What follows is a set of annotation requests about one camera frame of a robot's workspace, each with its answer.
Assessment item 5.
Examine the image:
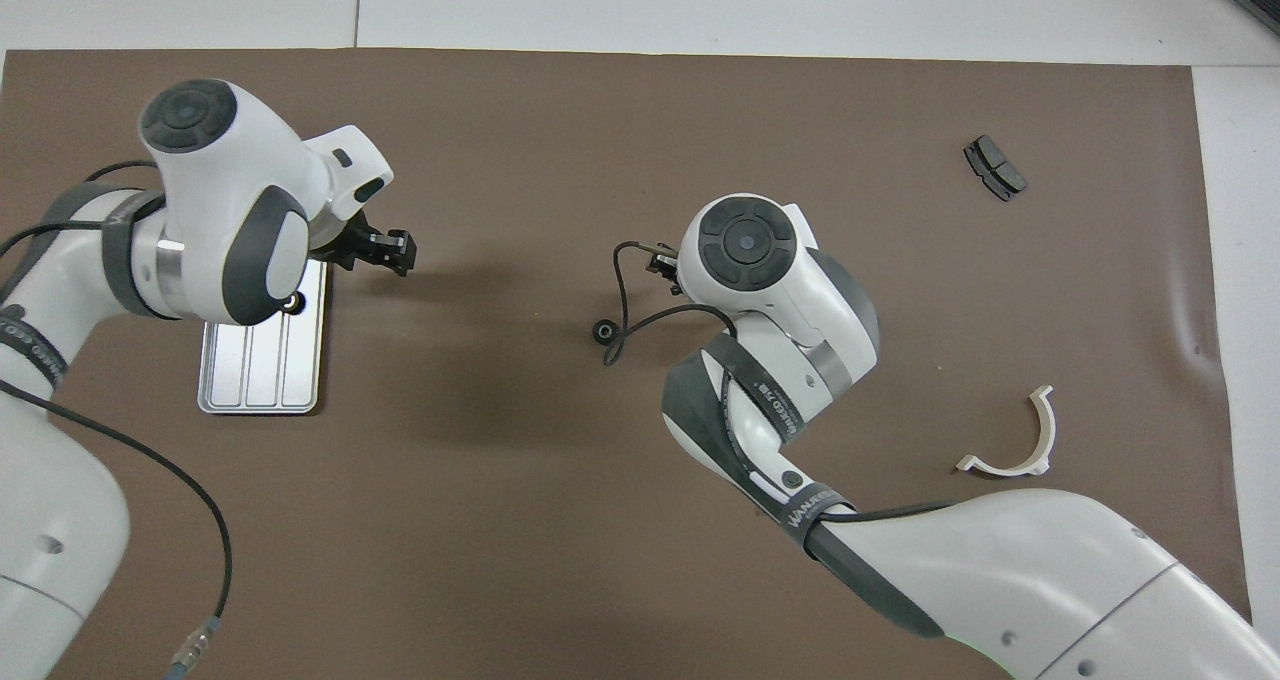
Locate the dark grey brake pad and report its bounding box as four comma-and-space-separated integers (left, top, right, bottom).
963, 135, 1029, 203

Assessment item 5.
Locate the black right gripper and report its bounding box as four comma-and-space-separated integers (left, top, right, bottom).
645, 243, 684, 297

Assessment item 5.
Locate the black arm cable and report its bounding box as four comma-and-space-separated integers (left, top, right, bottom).
603, 240, 956, 526
0, 160, 234, 680

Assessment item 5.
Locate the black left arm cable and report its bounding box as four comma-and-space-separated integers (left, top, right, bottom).
0, 160, 234, 680

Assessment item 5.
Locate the white curved plastic bracket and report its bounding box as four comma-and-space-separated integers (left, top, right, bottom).
955, 385, 1058, 478

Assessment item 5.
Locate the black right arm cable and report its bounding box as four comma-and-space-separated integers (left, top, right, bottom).
603, 240, 956, 526

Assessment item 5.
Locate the brown table mat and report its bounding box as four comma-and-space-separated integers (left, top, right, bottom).
0, 48, 1253, 680

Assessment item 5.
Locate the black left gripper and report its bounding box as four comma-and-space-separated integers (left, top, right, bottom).
320, 210, 418, 278

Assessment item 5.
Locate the silver metal tray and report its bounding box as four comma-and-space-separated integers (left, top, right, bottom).
197, 258, 329, 417

